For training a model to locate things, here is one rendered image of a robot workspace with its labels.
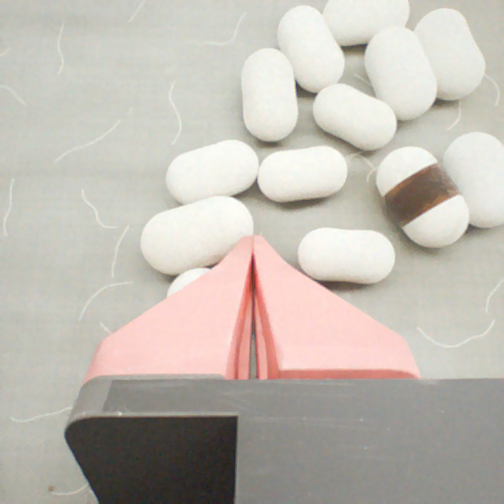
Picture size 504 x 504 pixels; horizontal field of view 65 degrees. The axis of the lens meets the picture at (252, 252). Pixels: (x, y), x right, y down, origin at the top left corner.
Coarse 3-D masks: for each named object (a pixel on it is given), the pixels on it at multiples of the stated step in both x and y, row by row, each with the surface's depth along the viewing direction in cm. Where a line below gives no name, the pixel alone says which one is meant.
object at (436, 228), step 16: (384, 160) 14; (400, 160) 13; (416, 160) 13; (432, 160) 13; (384, 176) 14; (400, 176) 13; (384, 192) 14; (448, 208) 13; (464, 208) 13; (416, 224) 13; (432, 224) 13; (448, 224) 13; (464, 224) 13; (416, 240) 13; (432, 240) 13; (448, 240) 13
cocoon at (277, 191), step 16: (272, 160) 14; (288, 160) 13; (304, 160) 13; (320, 160) 13; (336, 160) 13; (272, 176) 13; (288, 176) 13; (304, 176) 13; (320, 176) 13; (336, 176) 13; (272, 192) 14; (288, 192) 14; (304, 192) 14; (320, 192) 14
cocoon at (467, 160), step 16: (464, 144) 14; (480, 144) 13; (496, 144) 13; (448, 160) 14; (464, 160) 13; (480, 160) 13; (496, 160) 13; (464, 176) 14; (480, 176) 13; (496, 176) 13; (464, 192) 14; (480, 192) 13; (496, 192) 13; (480, 208) 13; (496, 208) 13; (480, 224) 14; (496, 224) 13
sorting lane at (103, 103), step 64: (0, 0) 17; (64, 0) 17; (128, 0) 17; (192, 0) 17; (256, 0) 17; (320, 0) 17; (448, 0) 17; (0, 64) 16; (64, 64) 16; (128, 64) 16; (192, 64) 16; (0, 128) 16; (64, 128) 16; (128, 128) 16; (192, 128) 16; (320, 128) 16; (448, 128) 16; (0, 192) 15; (64, 192) 15; (128, 192) 15; (256, 192) 15; (0, 256) 14; (64, 256) 14; (128, 256) 14; (448, 256) 14; (0, 320) 14; (64, 320) 14; (128, 320) 14; (384, 320) 14; (448, 320) 14; (0, 384) 13; (64, 384) 13; (0, 448) 13; (64, 448) 13
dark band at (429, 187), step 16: (416, 176) 13; (432, 176) 13; (448, 176) 13; (400, 192) 13; (416, 192) 13; (432, 192) 13; (448, 192) 13; (400, 208) 13; (416, 208) 13; (432, 208) 13; (400, 224) 14
